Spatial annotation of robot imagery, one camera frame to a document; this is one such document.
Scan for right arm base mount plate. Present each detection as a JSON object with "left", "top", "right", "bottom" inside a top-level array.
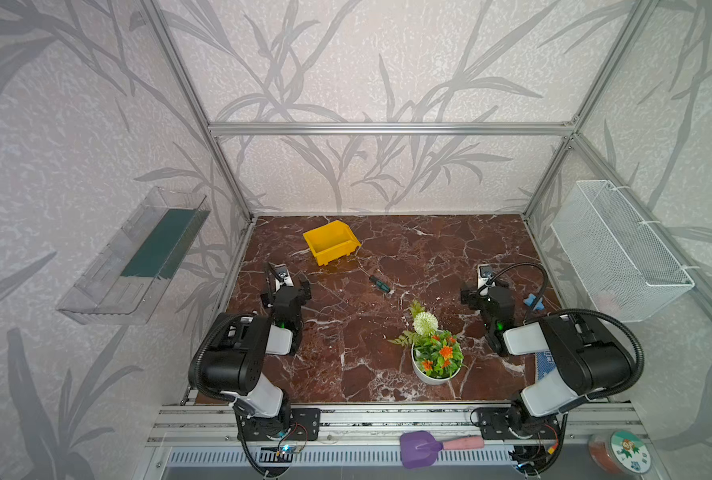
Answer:
[{"left": 470, "top": 404, "right": 563, "bottom": 441}]

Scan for clear plastic wall shelf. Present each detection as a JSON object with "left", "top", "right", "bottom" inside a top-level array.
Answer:
[{"left": 57, "top": 187, "right": 211, "bottom": 326}]

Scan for blue cloth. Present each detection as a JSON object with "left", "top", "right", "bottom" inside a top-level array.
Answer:
[{"left": 535, "top": 351, "right": 557, "bottom": 380}]

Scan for yellow plastic bin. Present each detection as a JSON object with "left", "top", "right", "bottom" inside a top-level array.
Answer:
[{"left": 303, "top": 220, "right": 362, "bottom": 266}]

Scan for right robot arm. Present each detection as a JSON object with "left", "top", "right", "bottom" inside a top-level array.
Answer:
[{"left": 460, "top": 262, "right": 645, "bottom": 431}]

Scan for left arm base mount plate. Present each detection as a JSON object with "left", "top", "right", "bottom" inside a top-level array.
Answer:
[{"left": 237, "top": 408, "right": 322, "bottom": 442}]

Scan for potted artificial flowers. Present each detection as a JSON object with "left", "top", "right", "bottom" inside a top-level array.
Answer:
[{"left": 389, "top": 300, "right": 466, "bottom": 385}]

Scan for blue small object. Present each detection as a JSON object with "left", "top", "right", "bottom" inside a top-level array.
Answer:
[{"left": 524, "top": 294, "right": 545, "bottom": 311}]

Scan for white wire mesh basket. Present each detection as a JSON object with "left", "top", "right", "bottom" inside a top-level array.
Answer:
[{"left": 551, "top": 180, "right": 695, "bottom": 323}]

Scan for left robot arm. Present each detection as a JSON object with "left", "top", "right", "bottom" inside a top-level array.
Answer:
[{"left": 188, "top": 263, "right": 312, "bottom": 430}]

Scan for purple pink toy spatula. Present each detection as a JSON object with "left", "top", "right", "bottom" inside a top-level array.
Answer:
[{"left": 400, "top": 431, "right": 485, "bottom": 470}]

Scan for green handled screwdriver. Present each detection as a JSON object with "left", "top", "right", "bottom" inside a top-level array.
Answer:
[{"left": 369, "top": 275, "right": 392, "bottom": 294}]

